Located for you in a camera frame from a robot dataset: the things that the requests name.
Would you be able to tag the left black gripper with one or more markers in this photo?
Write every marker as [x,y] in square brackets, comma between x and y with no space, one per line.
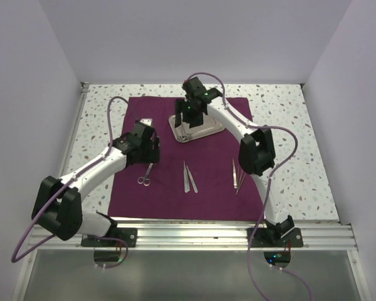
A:
[152,156]

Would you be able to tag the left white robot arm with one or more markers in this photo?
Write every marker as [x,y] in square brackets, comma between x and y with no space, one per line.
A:
[58,205]

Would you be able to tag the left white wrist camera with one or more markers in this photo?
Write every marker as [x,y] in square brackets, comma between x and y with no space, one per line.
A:
[147,121]

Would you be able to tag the wide steel tweezers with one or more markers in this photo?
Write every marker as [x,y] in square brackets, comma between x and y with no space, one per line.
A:
[235,174]

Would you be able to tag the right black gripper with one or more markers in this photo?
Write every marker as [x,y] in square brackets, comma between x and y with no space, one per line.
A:
[181,106]

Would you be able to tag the aluminium mounting rail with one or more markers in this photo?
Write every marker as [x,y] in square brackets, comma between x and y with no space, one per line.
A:
[173,235]

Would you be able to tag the steel surgical scissors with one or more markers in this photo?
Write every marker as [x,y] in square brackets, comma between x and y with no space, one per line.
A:
[144,180]

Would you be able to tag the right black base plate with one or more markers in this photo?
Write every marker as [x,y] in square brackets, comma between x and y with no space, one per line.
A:
[260,236]

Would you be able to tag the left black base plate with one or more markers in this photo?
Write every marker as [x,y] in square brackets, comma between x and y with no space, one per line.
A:
[128,238]

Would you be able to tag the stainless steel instrument tray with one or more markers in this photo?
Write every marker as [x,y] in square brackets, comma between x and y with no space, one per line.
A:
[184,133]

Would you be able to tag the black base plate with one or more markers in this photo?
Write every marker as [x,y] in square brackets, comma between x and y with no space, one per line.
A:
[260,236]
[128,238]

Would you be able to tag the purple surgical wrap cloth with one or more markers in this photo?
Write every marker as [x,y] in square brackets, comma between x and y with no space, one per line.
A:
[210,161]

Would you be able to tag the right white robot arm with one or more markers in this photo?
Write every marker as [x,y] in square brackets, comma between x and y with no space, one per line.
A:
[256,148]

